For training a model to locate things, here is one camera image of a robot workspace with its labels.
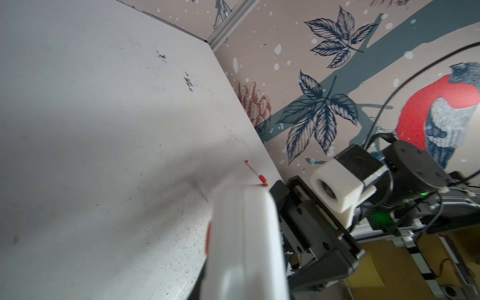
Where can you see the white remote control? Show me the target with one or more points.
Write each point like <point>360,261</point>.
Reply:
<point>245,257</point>

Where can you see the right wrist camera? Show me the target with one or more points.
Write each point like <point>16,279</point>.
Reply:
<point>350,179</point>

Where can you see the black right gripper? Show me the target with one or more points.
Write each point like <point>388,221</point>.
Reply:
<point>325,250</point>

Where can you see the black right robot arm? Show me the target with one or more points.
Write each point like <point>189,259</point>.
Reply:
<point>398,195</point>

